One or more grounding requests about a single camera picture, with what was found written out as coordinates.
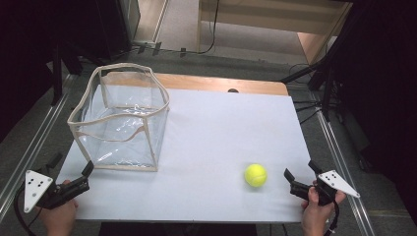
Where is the black hanging cable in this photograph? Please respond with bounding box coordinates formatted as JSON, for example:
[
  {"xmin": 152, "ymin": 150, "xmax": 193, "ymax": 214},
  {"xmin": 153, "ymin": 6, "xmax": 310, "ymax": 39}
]
[{"xmin": 178, "ymin": 0, "xmax": 221, "ymax": 56}]

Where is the person's left hand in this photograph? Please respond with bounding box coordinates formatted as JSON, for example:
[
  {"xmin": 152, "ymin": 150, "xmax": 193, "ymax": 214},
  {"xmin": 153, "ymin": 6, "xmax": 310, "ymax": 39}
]
[{"xmin": 34, "ymin": 179, "xmax": 80, "ymax": 236}]

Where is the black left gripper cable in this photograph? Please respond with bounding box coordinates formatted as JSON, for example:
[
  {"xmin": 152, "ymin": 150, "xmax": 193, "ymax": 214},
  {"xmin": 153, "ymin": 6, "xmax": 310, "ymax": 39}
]
[{"xmin": 13, "ymin": 183, "xmax": 45, "ymax": 236}]

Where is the clear plastic storage bag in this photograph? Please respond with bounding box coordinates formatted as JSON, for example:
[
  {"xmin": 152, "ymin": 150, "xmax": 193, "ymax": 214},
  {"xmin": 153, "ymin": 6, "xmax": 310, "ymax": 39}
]
[{"xmin": 66, "ymin": 62, "xmax": 171, "ymax": 173}]

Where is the white table cover sheet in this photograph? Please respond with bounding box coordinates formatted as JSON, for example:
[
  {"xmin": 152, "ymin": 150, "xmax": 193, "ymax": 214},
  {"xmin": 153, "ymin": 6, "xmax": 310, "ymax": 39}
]
[{"xmin": 56, "ymin": 84, "xmax": 317, "ymax": 224}]

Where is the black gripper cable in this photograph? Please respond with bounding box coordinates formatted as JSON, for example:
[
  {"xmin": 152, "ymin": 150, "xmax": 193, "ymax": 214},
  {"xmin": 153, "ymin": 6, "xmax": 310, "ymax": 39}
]
[
  {"xmin": 324, "ymin": 200, "xmax": 340, "ymax": 236},
  {"xmin": 13, "ymin": 183, "xmax": 45, "ymax": 236}
]

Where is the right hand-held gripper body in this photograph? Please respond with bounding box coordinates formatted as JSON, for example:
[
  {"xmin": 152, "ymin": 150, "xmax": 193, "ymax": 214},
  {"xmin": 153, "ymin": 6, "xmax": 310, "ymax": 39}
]
[{"xmin": 289, "ymin": 169, "xmax": 361, "ymax": 207}]

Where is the light wooden frame furniture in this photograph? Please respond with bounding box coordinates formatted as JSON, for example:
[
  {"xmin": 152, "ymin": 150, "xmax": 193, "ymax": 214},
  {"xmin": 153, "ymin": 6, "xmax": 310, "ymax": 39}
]
[{"xmin": 196, "ymin": 0, "xmax": 354, "ymax": 66}]

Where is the yellow tennis ball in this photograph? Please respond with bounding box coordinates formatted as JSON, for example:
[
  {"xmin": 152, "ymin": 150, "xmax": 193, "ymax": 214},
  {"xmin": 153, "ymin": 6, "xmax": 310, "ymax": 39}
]
[{"xmin": 244, "ymin": 163, "xmax": 268, "ymax": 189}]

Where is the person's right hand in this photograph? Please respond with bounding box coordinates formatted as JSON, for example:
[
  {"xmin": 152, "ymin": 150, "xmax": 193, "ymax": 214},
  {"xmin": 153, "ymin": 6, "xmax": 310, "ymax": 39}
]
[{"xmin": 300, "ymin": 185, "xmax": 347, "ymax": 236}]

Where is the black metal stand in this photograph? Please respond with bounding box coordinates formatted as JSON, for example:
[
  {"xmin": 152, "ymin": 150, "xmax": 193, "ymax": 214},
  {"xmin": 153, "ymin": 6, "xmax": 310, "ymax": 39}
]
[{"xmin": 49, "ymin": 38, "xmax": 66, "ymax": 107}]

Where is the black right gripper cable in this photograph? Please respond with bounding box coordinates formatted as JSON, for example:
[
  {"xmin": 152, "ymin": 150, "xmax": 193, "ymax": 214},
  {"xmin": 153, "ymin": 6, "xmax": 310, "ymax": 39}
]
[{"xmin": 324, "ymin": 200, "xmax": 340, "ymax": 236}]

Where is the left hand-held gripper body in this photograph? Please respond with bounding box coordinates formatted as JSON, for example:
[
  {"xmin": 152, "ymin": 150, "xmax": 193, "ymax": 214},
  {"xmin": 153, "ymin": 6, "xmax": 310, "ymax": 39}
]
[{"xmin": 23, "ymin": 166, "xmax": 90, "ymax": 214}]

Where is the aluminium floor rail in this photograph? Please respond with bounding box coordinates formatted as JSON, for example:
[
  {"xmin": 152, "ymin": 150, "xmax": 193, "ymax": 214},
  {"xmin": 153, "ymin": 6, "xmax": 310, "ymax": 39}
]
[
  {"xmin": 314, "ymin": 109, "xmax": 377, "ymax": 236},
  {"xmin": 0, "ymin": 74, "xmax": 81, "ymax": 220}
]

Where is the black tripod stand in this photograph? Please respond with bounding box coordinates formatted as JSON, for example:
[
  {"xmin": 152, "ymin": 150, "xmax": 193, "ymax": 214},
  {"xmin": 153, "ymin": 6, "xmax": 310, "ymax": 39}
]
[{"xmin": 279, "ymin": 1, "xmax": 357, "ymax": 123}]

